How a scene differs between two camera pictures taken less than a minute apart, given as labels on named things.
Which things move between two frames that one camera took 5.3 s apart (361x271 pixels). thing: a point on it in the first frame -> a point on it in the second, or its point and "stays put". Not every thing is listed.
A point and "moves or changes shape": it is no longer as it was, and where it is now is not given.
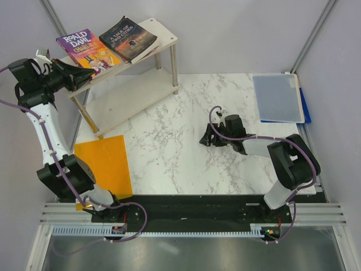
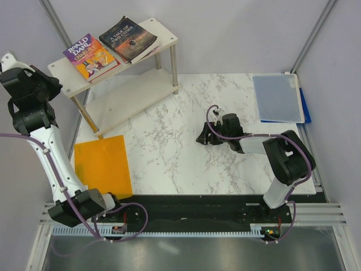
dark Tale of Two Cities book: (130, 39) stays put
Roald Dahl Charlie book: (85, 50) moves or changes shape
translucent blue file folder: (278, 97) stays put
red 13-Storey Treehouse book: (125, 60) -> (118, 63)
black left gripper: (66, 71) -> (53, 83)
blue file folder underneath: (305, 111) stays put
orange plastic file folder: (108, 158) stays put
